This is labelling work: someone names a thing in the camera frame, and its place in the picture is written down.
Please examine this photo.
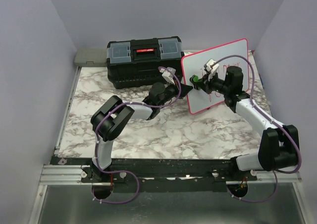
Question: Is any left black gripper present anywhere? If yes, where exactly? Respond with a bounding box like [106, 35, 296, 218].
[158, 78, 193, 108]

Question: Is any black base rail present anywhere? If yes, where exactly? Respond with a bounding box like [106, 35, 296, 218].
[50, 157, 258, 193]

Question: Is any grey plastic case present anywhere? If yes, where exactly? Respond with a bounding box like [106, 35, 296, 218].
[74, 48, 107, 67]

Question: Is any aluminium extrusion frame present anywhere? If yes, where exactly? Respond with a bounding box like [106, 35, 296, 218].
[27, 163, 95, 224]

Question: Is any green whiteboard eraser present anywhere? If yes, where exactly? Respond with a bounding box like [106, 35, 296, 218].
[190, 75, 199, 90]

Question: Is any pink framed whiteboard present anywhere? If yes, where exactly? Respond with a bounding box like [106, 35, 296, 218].
[181, 38, 250, 114]

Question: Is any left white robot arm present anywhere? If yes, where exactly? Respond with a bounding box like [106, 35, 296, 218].
[91, 82, 193, 182]

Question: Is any black plastic toolbox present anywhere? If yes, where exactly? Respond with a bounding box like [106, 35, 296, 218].
[106, 36, 184, 89]

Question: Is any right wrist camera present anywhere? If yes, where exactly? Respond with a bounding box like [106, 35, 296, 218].
[204, 58, 219, 80]

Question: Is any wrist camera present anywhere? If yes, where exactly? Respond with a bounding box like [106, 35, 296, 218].
[204, 58, 219, 80]
[159, 67, 176, 85]

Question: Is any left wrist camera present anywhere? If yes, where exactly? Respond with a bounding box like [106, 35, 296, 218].
[159, 67, 176, 85]

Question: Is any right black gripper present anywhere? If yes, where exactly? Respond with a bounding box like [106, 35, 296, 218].
[195, 70, 230, 96]

